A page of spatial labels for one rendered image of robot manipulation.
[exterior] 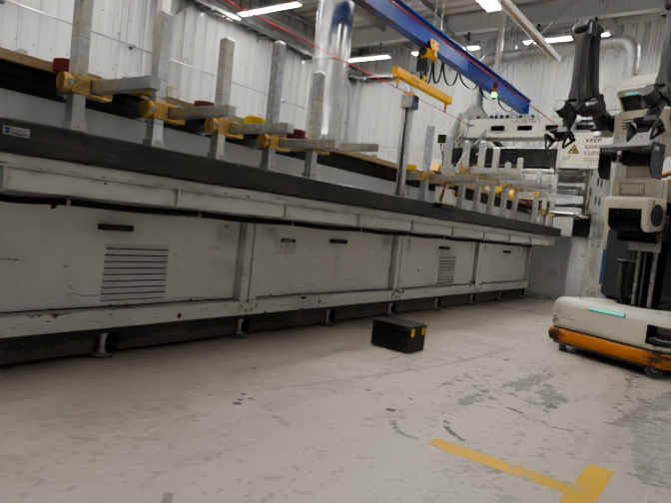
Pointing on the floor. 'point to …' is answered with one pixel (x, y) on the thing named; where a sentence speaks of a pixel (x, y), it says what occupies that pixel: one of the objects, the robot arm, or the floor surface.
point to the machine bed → (211, 252)
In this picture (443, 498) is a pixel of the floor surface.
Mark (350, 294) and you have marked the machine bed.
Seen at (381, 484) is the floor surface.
